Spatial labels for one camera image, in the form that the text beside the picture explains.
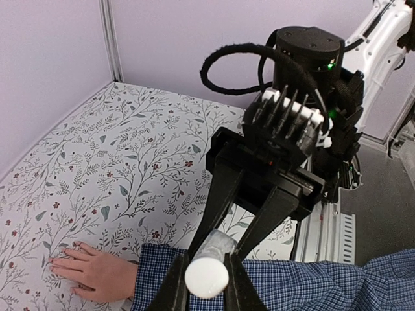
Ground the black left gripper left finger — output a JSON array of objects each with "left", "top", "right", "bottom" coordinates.
[{"left": 147, "top": 254, "right": 189, "bottom": 311}]

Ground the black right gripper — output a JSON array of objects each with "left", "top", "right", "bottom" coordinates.
[{"left": 188, "top": 127, "right": 324, "bottom": 259}]

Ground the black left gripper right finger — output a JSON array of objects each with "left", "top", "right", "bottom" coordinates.
[{"left": 224, "top": 253, "right": 267, "bottom": 311}]

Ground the clear nail polish bottle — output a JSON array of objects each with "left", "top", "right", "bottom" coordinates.
[{"left": 193, "top": 229, "right": 237, "bottom": 263}]

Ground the blue checkered sleeve forearm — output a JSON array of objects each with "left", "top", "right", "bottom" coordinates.
[{"left": 130, "top": 244, "right": 414, "bottom": 310}]

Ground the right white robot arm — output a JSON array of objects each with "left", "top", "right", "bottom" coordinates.
[{"left": 188, "top": 1, "right": 414, "bottom": 259}]

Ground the person's bare hand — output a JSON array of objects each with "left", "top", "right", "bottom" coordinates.
[{"left": 49, "top": 241, "right": 138, "bottom": 303}]

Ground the floral patterned table mat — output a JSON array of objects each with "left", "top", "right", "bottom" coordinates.
[{"left": 0, "top": 80, "right": 299, "bottom": 311}]

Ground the front aluminium rail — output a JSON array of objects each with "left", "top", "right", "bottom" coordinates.
[{"left": 291, "top": 135, "right": 415, "bottom": 266}]

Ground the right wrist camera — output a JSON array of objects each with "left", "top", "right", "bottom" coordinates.
[{"left": 243, "top": 86, "right": 333, "bottom": 158}]

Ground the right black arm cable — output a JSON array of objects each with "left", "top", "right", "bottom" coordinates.
[{"left": 199, "top": 42, "right": 320, "bottom": 98}]

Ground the left aluminium frame post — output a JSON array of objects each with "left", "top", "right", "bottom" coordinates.
[{"left": 99, "top": 0, "right": 124, "bottom": 82}]

